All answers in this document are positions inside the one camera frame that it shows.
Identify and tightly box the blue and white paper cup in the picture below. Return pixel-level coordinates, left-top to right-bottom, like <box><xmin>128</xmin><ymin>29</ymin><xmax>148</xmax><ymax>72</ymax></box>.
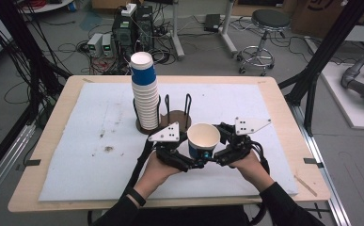
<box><xmin>186</xmin><ymin>122</ymin><xmax>222</xmax><ymax>160</ymax></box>

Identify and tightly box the aluminium rail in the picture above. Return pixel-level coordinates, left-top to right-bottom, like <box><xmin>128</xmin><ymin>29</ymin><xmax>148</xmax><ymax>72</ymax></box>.
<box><xmin>290</xmin><ymin>103</ymin><xmax>354</xmax><ymax>226</ymax></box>
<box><xmin>0</xmin><ymin>121</ymin><xmax>37</xmax><ymax>209</ymax></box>

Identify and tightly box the black computer tower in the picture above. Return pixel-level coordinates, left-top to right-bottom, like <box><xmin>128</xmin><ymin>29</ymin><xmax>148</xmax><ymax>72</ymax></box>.
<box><xmin>111</xmin><ymin>4</ymin><xmax>155</xmax><ymax>61</ymax></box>

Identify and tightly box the black wristband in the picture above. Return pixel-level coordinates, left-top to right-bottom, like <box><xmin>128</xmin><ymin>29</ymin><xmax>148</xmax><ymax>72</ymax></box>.
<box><xmin>124</xmin><ymin>186</ymin><xmax>147</xmax><ymax>207</ymax></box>

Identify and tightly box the white platform board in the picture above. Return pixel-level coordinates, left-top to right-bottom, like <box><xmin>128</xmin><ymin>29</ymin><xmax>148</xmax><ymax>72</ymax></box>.
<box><xmin>320</xmin><ymin>61</ymin><xmax>364</xmax><ymax>131</ymax></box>

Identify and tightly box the black box on floor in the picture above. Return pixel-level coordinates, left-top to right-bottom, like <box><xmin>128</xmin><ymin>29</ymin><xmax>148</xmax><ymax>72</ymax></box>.
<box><xmin>203</xmin><ymin>13</ymin><xmax>222</xmax><ymax>33</ymax></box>

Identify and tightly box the white power strip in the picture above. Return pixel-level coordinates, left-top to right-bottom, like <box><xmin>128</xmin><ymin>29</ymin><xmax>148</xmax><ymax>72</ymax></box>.
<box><xmin>120</xmin><ymin>3</ymin><xmax>138</xmax><ymax>18</ymax></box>

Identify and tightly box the brown cup holder rack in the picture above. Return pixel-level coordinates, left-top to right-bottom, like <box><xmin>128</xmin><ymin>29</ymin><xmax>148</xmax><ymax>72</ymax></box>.
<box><xmin>133</xmin><ymin>92</ymin><xmax>193</xmax><ymax>136</ymax></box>

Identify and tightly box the person's left hand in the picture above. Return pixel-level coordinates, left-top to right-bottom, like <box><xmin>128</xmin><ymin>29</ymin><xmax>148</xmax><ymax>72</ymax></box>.
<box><xmin>133</xmin><ymin>152</ymin><xmax>184</xmax><ymax>200</ymax></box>

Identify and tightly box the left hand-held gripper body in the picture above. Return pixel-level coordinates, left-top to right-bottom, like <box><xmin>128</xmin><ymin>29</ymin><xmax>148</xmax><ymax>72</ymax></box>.
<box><xmin>147</xmin><ymin>121</ymin><xmax>191</xmax><ymax>173</ymax></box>

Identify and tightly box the white foam mat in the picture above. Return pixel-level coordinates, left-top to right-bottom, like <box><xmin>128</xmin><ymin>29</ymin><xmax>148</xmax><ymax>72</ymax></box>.
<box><xmin>38</xmin><ymin>82</ymin><xmax>300</xmax><ymax>202</ymax></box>

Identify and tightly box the black round stool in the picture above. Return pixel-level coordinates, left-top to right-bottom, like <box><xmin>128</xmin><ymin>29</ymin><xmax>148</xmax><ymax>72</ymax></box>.
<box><xmin>236</xmin><ymin>8</ymin><xmax>293</xmax><ymax>77</ymax></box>

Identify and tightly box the black frame post with cables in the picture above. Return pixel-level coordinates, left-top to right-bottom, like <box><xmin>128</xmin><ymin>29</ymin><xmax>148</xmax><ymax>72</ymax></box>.
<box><xmin>0</xmin><ymin>0</ymin><xmax>73</xmax><ymax>126</ymax></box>

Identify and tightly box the person's dark clothing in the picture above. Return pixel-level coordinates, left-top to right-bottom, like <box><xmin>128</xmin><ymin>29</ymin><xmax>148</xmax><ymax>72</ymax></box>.
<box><xmin>132</xmin><ymin>205</ymin><xmax>250</xmax><ymax>226</ymax></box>

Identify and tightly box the person's right hand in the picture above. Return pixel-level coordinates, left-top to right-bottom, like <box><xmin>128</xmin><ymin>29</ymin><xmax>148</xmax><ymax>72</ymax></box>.
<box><xmin>229</xmin><ymin>150</ymin><xmax>276</xmax><ymax>193</ymax></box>

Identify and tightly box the right hand-held gripper cable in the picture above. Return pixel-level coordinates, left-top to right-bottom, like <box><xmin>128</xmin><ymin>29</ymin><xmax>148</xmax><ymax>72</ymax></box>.
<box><xmin>248</xmin><ymin>140</ymin><xmax>272</xmax><ymax>226</ymax></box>

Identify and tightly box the left hand-held gripper cable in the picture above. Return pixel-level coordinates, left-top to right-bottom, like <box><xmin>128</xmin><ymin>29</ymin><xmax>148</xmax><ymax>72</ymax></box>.
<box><xmin>87</xmin><ymin>139</ymin><xmax>155</xmax><ymax>226</ymax></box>

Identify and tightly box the hand-held gripper cable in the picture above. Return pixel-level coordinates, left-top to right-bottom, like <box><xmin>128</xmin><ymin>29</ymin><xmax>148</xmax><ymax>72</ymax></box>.
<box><xmin>248</xmin><ymin>140</ymin><xmax>272</xmax><ymax>226</ymax></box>
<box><xmin>87</xmin><ymin>139</ymin><xmax>155</xmax><ymax>226</ymax></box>

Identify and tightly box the black tape piece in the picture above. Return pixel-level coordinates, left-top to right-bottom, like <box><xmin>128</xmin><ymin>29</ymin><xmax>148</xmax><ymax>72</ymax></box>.
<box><xmin>303</xmin><ymin>157</ymin><xmax>325</xmax><ymax>170</ymax></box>
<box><xmin>15</xmin><ymin>158</ymin><xmax>42</xmax><ymax>172</ymax></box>

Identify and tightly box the grey power supply unit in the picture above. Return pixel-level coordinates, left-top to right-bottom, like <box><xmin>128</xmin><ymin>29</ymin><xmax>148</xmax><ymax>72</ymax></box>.
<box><xmin>101</xmin><ymin>33</ymin><xmax>115</xmax><ymax>58</ymax></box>
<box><xmin>87</xmin><ymin>32</ymin><xmax>104</xmax><ymax>58</ymax></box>

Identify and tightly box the wooden table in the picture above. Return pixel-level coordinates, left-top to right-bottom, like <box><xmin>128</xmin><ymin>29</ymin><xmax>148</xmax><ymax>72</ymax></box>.
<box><xmin>8</xmin><ymin>74</ymin><xmax>332</xmax><ymax>214</ymax></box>

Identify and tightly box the stack of paper cups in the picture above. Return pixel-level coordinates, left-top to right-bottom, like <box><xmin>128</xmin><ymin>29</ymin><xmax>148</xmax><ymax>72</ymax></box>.
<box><xmin>129</xmin><ymin>51</ymin><xmax>161</xmax><ymax>131</ymax></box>

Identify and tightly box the cardboard box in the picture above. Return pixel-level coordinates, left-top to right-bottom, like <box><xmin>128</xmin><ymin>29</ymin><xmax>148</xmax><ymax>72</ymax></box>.
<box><xmin>290</xmin><ymin>0</ymin><xmax>360</xmax><ymax>40</ymax></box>

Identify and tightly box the white desk leg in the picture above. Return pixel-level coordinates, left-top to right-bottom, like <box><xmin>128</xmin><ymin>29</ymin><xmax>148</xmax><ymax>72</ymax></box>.
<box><xmin>218</xmin><ymin>0</ymin><xmax>239</xmax><ymax>58</ymax></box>
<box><xmin>169</xmin><ymin>0</ymin><xmax>186</xmax><ymax>61</ymax></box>

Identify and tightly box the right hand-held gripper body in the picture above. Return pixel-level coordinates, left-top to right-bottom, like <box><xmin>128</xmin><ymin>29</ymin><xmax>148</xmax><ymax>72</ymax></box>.
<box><xmin>220</xmin><ymin>116</ymin><xmax>272</xmax><ymax>168</ymax></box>

